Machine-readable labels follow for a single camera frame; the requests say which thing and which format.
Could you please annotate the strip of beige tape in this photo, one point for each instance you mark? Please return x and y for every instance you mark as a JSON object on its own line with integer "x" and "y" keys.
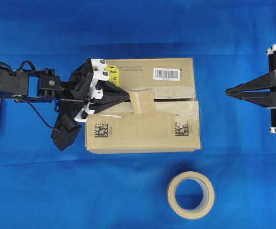
{"x": 142, "y": 101}

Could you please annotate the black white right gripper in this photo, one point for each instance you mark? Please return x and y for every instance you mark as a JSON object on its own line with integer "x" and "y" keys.
{"x": 267, "y": 81}

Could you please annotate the brown cardboard box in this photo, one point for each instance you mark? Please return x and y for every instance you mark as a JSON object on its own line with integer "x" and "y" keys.
{"x": 173, "y": 126}

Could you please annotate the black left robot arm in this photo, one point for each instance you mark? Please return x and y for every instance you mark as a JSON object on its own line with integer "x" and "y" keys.
{"x": 29, "y": 85}

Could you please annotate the roll of beige masking tape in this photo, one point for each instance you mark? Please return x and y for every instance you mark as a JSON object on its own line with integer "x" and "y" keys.
{"x": 190, "y": 195}

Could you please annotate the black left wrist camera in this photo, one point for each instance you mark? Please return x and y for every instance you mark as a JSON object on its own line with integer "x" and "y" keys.
{"x": 65, "y": 131}

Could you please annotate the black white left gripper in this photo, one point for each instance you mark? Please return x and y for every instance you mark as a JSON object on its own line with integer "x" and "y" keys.
{"x": 88, "y": 91}

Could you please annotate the blue table cloth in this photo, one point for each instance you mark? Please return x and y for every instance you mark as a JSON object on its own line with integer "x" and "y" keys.
{"x": 44, "y": 188}

